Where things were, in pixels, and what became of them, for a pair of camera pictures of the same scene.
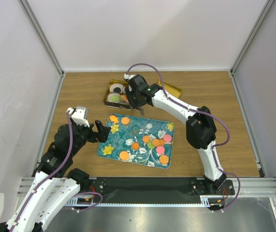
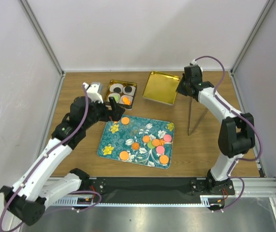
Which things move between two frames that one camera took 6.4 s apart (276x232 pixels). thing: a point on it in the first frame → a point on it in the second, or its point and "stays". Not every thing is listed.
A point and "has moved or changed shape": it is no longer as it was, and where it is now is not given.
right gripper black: x=129 y=92 → x=179 y=88
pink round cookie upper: x=167 y=138 stays
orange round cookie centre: x=146 y=138 stays
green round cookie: x=115 y=98 stays
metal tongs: x=142 y=111 has moved or changed shape
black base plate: x=154 y=190 stays
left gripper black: x=103 y=131 → x=115 y=114
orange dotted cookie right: x=163 y=159 stays
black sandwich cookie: x=117 y=90 stays
